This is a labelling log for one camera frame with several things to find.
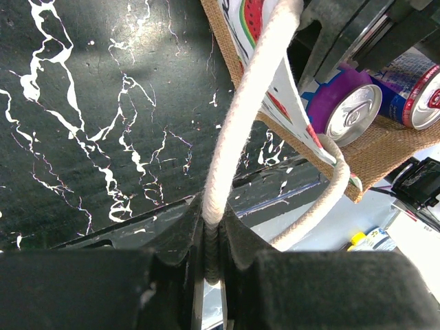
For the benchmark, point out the yellow capped bottle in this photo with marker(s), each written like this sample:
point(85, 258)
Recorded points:
point(376, 239)

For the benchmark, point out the purple drink can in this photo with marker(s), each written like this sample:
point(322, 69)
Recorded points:
point(344, 106)

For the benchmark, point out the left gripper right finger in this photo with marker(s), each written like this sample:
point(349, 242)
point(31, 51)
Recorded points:
point(263, 288)

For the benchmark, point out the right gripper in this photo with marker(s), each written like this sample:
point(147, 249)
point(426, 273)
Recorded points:
point(330, 30)

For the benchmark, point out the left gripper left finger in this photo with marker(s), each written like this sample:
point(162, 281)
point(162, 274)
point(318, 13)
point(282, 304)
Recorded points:
point(156, 286)

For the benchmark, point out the blue energy drink can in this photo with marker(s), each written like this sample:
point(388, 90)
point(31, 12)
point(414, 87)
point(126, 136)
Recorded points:
point(410, 90)

